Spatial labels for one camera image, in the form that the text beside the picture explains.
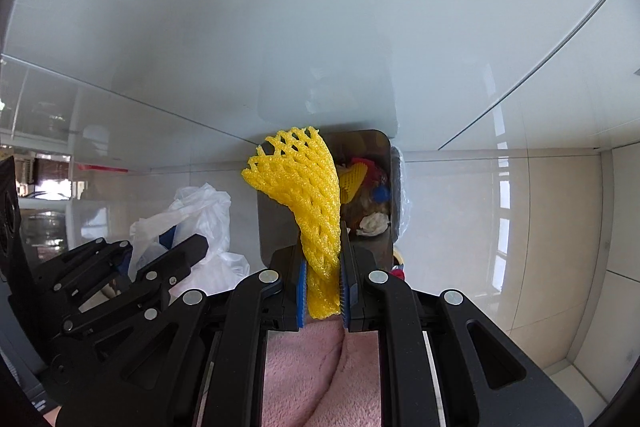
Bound grey trash bin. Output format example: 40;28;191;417
256;129;413;280

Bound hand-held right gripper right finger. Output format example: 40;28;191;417
340;246;587;427

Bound clear plastic bag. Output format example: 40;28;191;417
129;181;251;289

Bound pink fleece pants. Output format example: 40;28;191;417
261;317;382;427

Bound white paper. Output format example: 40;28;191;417
354;212;391;237

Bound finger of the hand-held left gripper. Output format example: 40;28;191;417
36;237;134;309
61;233;210;359

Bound clear plastic bottle blue cap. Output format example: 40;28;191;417
357;183;396;220

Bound yellow foam fruit net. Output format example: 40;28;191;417
241;126;346;321
340;159;369;204

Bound red snack wrapper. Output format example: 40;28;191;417
352;157;389;188

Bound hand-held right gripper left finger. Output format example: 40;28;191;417
62;251;308;427

